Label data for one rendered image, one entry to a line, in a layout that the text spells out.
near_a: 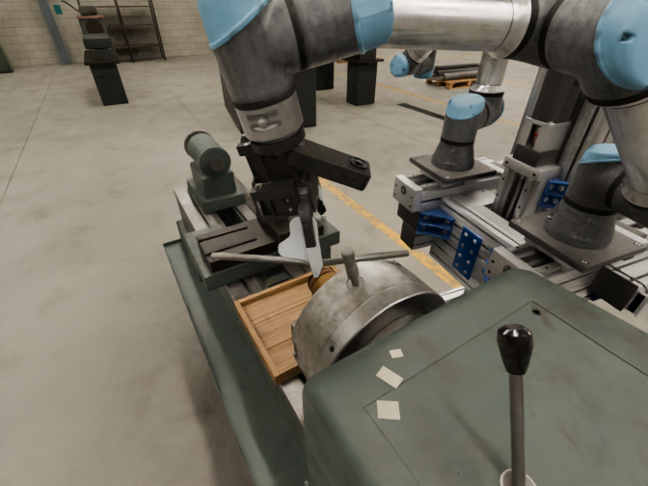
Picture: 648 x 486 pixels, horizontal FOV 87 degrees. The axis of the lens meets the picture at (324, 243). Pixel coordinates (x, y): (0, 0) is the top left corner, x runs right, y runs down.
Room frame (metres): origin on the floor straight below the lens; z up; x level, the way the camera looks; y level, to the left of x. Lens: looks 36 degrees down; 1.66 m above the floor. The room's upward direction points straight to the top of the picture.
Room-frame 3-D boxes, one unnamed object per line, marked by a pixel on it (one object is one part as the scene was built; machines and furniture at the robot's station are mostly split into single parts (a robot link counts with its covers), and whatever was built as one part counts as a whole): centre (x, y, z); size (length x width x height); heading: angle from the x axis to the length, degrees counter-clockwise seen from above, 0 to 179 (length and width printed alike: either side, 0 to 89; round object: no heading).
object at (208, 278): (1.09, 0.24, 0.90); 0.53 x 0.30 x 0.06; 121
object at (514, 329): (0.21, -0.19, 1.38); 0.04 x 0.03 x 0.05; 31
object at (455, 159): (1.20, -0.48, 1.21); 0.15 x 0.15 x 0.10
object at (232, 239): (1.04, 0.23, 0.95); 0.43 x 0.18 x 0.04; 121
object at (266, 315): (0.70, 0.05, 0.89); 0.36 x 0.30 x 0.04; 121
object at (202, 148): (1.50, 0.53, 1.01); 0.30 x 0.20 x 0.29; 31
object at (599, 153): (0.73, -0.66, 1.33); 0.13 x 0.12 x 0.14; 14
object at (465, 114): (1.20, -0.48, 1.33); 0.13 x 0.12 x 0.14; 133
